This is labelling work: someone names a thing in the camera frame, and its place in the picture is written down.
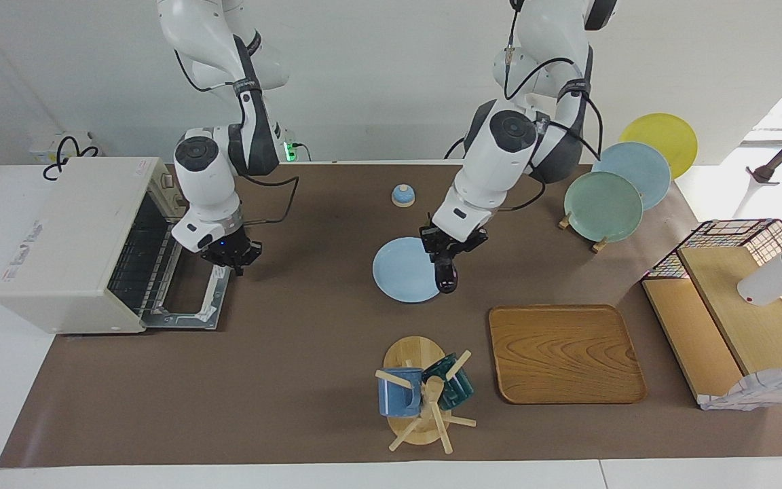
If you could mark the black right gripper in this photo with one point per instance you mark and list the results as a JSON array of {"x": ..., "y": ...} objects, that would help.
[{"x": 228, "y": 248}]

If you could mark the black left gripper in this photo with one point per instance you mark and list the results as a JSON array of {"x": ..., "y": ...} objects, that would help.
[{"x": 455, "y": 243}]

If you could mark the dark purple eggplant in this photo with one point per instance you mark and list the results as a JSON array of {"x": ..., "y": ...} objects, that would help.
[{"x": 447, "y": 277}]

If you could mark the glass toaster oven door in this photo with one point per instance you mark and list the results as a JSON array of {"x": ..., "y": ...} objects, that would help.
[{"x": 187, "y": 299}]

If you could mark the small light blue plate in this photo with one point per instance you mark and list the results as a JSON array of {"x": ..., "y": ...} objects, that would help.
[{"x": 401, "y": 272}]

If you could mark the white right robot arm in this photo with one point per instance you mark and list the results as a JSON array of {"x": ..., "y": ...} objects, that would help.
[{"x": 208, "y": 176}]

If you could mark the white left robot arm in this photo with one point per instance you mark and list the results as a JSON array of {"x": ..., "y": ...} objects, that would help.
[{"x": 499, "y": 156}]

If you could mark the cream toaster oven body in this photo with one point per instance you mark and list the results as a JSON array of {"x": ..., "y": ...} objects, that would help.
[{"x": 65, "y": 251}]

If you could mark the small blue call bell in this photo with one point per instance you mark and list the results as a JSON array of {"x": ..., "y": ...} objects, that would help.
[{"x": 402, "y": 197}]

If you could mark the wooden mug tree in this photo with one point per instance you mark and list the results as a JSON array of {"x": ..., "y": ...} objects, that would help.
[{"x": 413, "y": 353}]

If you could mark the brown table mat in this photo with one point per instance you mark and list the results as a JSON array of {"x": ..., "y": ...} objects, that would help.
[{"x": 282, "y": 380}]

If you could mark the dark green ceramic mug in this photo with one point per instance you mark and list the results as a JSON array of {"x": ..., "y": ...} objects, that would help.
[{"x": 455, "y": 390}]

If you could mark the wooden plate rack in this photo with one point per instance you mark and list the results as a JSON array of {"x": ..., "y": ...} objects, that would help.
[{"x": 599, "y": 244}]

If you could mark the pale green plate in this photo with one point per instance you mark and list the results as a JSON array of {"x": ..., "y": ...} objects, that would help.
[{"x": 601, "y": 207}]

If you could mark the wooden serving tray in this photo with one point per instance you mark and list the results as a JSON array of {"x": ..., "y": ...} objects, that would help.
[{"x": 564, "y": 353}]

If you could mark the blue ceramic mug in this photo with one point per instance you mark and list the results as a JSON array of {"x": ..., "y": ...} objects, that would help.
[{"x": 396, "y": 397}]

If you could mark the large light blue plate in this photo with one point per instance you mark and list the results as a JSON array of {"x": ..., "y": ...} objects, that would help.
[{"x": 642, "y": 166}]

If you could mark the white power strip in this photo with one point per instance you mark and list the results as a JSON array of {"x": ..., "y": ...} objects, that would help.
[{"x": 41, "y": 146}]

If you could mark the yellow plate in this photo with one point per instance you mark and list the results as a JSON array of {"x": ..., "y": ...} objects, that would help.
[{"x": 666, "y": 136}]

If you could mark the wooden step shelf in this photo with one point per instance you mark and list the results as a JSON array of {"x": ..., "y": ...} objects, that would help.
[{"x": 751, "y": 326}]

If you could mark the white plastic bottle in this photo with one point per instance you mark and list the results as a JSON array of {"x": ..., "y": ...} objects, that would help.
[{"x": 771, "y": 282}]

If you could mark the white patterned cloth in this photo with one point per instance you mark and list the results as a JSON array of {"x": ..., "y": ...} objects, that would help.
[{"x": 757, "y": 390}]

